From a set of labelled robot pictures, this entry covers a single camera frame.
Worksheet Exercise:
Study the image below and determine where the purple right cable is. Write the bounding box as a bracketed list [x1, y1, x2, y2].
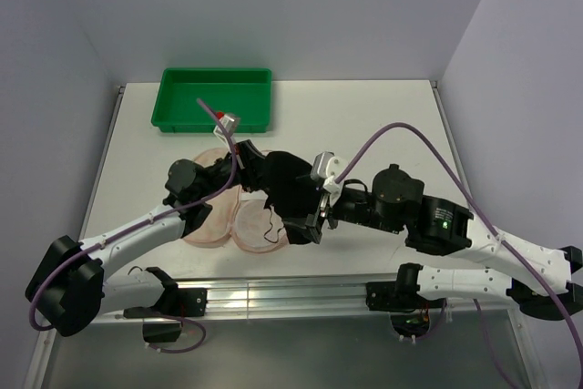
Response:
[334, 122, 583, 389]

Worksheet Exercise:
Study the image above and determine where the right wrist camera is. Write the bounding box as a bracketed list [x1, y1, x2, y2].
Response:
[310, 151, 348, 205]

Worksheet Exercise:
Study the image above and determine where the purple cable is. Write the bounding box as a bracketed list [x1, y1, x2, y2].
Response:
[334, 122, 583, 389]
[27, 97, 240, 353]

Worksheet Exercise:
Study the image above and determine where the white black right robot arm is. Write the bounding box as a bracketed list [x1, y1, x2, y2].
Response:
[274, 164, 582, 321]

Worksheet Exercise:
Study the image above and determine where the black bra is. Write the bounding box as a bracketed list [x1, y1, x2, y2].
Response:
[254, 151, 321, 221]

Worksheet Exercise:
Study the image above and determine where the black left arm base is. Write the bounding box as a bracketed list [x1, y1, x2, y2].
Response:
[123, 267, 208, 345]

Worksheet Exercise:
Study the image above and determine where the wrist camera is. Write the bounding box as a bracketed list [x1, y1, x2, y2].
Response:
[213, 111, 240, 147]
[310, 151, 348, 205]

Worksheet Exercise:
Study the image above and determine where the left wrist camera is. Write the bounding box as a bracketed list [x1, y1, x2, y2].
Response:
[213, 111, 240, 147]

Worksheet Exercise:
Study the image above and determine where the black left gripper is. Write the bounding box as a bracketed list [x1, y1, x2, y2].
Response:
[195, 139, 296, 200]

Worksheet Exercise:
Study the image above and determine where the pink floral mesh laundry bag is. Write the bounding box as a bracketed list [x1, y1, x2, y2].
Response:
[179, 147, 288, 254]

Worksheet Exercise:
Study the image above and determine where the green plastic tray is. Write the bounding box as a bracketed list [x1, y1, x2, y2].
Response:
[151, 67, 272, 133]

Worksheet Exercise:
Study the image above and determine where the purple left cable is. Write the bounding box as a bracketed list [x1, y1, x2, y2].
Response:
[27, 97, 240, 353]

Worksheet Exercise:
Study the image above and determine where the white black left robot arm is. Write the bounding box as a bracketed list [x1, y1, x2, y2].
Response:
[25, 140, 267, 337]

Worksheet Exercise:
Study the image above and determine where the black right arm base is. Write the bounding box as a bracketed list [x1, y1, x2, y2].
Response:
[365, 263, 447, 345]

